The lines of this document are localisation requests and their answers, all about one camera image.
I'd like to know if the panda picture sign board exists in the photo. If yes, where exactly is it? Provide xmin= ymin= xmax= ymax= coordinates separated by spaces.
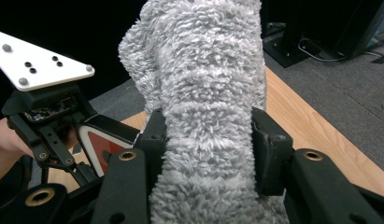
xmin=75 ymin=114 xmax=141 ymax=179

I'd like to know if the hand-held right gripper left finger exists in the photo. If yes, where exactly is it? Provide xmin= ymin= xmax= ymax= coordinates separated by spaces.
xmin=91 ymin=107 xmax=169 ymax=224

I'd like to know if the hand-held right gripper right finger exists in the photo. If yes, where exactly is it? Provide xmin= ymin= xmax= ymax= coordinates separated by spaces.
xmin=250 ymin=106 xmax=384 ymax=224

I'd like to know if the black metal stand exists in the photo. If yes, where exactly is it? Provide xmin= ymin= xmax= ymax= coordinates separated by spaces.
xmin=263 ymin=0 xmax=352 ymax=69

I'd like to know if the dark equipment cart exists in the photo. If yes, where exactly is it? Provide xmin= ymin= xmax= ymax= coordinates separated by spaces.
xmin=333 ymin=0 xmax=384 ymax=61

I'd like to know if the grey fluffy cloth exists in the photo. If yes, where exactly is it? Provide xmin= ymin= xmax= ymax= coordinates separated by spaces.
xmin=118 ymin=0 xmax=291 ymax=224

